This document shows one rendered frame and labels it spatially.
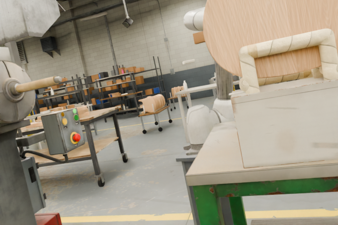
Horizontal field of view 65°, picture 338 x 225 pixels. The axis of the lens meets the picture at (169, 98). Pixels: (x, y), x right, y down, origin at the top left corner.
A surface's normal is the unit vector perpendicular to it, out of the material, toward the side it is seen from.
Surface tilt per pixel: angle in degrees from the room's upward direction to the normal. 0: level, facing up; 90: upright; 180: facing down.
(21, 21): 90
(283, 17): 89
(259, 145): 90
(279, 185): 90
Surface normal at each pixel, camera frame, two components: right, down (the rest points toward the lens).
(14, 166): 0.94, -0.17
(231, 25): -0.25, 0.11
